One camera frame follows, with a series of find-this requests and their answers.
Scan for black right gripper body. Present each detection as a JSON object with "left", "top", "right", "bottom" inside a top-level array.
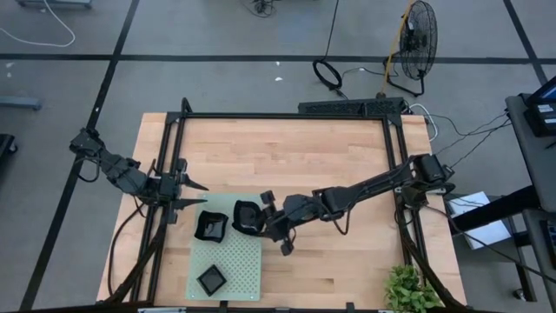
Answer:
[{"left": 259, "top": 190, "right": 323, "bottom": 258}]

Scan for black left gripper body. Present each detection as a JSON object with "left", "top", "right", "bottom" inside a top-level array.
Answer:
[{"left": 156, "top": 157, "right": 189, "bottom": 225}]

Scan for black wavy square plate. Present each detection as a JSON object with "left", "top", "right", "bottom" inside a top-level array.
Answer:
[{"left": 193, "top": 210, "right": 229, "bottom": 243}]

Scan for small black square dish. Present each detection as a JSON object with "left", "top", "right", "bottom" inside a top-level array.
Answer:
[{"left": 195, "top": 264, "right": 228, "bottom": 298}]

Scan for mint green perforated rack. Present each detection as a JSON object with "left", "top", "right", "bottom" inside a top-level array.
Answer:
[{"left": 185, "top": 193, "right": 265, "bottom": 303}]

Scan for black perforated control box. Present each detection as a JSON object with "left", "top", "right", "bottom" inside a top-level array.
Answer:
[{"left": 297, "top": 97, "right": 407, "bottom": 117}]

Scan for green artificial plant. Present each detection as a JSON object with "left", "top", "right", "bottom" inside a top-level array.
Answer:
[{"left": 382, "top": 263, "right": 445, "bottom": 313}]

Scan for black chair base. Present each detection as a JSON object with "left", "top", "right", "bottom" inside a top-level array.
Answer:
[{"left": 0, "top": 133, "right": 18, "bottom": 160}]

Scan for grey table foot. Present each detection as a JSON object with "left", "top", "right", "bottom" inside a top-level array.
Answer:
[{"left": 0, "top": 96, "right": 43, "bottom": 112}]

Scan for black diagonal desk beam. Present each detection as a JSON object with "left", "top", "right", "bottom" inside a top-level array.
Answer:
[{"left": 450, "top": 184, "right": 542, "bottom": 235}]

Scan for black floor fan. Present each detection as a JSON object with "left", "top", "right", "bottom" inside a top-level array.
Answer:
[{"left": 381, "top": 0, "right": 439, "bottom": 97}]

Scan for grey cart base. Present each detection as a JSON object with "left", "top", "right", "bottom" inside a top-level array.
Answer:
[{"left": 15, "top": 0, "right": 93, "bottom": 10}]

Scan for grey desk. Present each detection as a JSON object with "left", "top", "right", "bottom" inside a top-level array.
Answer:
[{"left": 504, "top": 92, "right": 556, "bottom": 279}]

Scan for black box white labels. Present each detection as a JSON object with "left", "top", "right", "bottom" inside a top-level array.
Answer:
[{"left": 522, "top": 100, "right": 556, "bottom": 138}]

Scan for black laptop blue screen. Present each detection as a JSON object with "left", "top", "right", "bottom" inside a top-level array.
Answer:
[{"left": 537, "top": 74, "right": 556, "bottom": 104}]

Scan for black arm base cable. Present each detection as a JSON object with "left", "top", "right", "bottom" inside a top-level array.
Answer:
[{"left": 106, "top": 200, "right": 149, "bottom": 299}]

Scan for black aluminium rig frame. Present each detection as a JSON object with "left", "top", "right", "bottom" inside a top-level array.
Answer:
[{"left": 96, "top": 97, "right": 469, "bottom": 313}]

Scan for coiled black floor cable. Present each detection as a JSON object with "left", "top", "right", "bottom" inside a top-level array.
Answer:
[{"left": 311, "top": 0, "right": 348, "bottom": 100}]

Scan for short white cable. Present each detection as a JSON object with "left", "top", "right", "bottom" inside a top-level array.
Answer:
[{"left": 407, "top": 103, "right": 439, "bottom": 143}]

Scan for long white floor cable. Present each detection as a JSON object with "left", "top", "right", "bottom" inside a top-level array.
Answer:
[{"left": 0, "top": 0, "right": 76, "bottom": 49}]

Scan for yellow cable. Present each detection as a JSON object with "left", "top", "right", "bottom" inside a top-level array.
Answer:
[{"left": 380, "top": 0, "right": 414, "bottom": 97}]

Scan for black cable bundle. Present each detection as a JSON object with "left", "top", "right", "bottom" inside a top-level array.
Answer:
[{"left": 251, "top": 0, "right": 277, "bottom": 18}]

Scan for thin black cable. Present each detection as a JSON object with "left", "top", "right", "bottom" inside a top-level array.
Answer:
[{"left": 427, "top": 110, "right": 513, "bottom": 170}]

